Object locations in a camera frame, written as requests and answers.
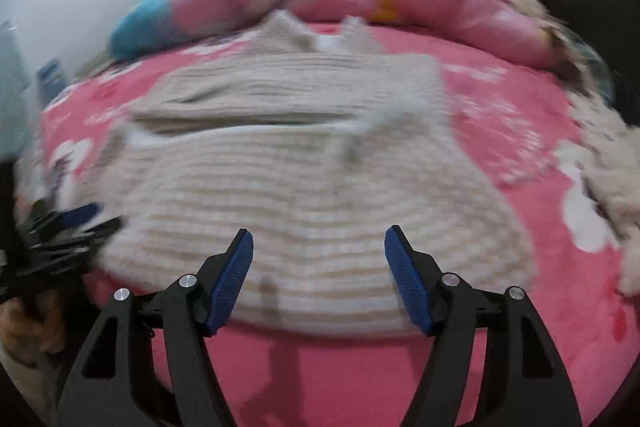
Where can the blue printed plastic box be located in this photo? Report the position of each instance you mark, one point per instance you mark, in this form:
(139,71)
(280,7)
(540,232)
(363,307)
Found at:
(51,77)

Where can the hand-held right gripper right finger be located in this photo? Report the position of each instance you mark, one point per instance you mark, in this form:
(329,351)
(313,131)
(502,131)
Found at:
(407,287)

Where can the black headboard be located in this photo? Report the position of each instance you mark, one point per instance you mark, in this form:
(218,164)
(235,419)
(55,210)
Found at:
(600,22)

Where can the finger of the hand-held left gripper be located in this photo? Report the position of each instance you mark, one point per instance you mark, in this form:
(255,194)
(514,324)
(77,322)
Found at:
(75,214)
(95,229)

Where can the beige white checked sweater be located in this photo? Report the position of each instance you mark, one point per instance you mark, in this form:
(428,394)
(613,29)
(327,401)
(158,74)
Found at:
(320,187)

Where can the white fluffy blanket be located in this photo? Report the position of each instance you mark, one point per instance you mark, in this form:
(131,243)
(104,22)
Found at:
(605,167)

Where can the person's left hand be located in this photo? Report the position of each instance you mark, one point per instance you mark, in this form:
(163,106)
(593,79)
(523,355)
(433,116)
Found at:
(35,327)

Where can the pink floral bed sheet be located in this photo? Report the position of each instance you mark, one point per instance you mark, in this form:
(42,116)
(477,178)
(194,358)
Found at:
(545,227)

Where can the teal patterned hanging cloth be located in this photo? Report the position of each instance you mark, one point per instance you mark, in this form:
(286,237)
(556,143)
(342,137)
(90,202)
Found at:
(12,97)

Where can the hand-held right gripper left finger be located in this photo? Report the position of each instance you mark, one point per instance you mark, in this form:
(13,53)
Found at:
(230,287)

